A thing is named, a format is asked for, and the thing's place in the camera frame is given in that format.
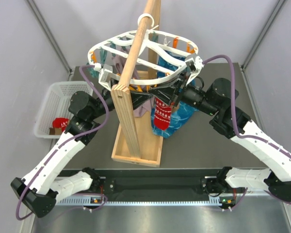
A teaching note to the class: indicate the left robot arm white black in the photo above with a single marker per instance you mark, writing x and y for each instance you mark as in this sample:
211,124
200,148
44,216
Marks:
38,190

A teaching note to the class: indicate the red santa christmas sock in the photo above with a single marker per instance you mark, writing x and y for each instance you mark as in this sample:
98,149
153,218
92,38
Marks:
162,115

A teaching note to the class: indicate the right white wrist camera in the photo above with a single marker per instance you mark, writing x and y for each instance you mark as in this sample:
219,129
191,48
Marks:
195,64

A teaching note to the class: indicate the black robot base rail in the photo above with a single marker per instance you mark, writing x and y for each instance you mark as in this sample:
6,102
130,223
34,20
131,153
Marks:
158,185

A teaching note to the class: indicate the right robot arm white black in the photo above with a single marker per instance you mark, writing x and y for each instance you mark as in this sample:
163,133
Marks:
236,125

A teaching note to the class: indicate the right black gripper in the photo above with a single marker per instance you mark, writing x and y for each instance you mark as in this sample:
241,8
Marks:
169,93

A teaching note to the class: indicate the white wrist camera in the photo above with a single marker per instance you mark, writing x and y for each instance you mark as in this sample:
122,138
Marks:
106,76
195,64

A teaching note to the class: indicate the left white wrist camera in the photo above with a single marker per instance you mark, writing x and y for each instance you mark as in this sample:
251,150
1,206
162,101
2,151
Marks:
106,76

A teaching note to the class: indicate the white oval clip hanger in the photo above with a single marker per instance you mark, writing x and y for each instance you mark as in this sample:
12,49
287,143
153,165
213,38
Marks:
171,48

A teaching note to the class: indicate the mauve cloth on hanger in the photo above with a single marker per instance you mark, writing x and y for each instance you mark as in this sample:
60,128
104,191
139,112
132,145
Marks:
119,62

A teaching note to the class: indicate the white perforated plastic basket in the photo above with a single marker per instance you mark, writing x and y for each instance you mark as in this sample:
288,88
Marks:
56,104

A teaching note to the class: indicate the blue patterned cloth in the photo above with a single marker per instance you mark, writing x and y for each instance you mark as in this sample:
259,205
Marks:
177,118

